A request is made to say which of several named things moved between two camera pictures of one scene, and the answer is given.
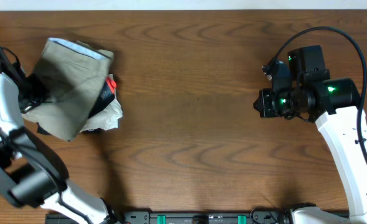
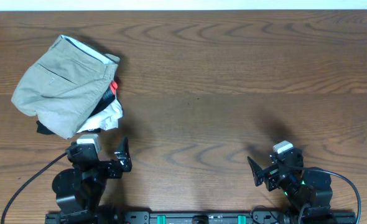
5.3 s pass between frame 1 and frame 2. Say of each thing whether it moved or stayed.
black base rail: stayed
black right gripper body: moved
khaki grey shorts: stayed
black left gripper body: moved
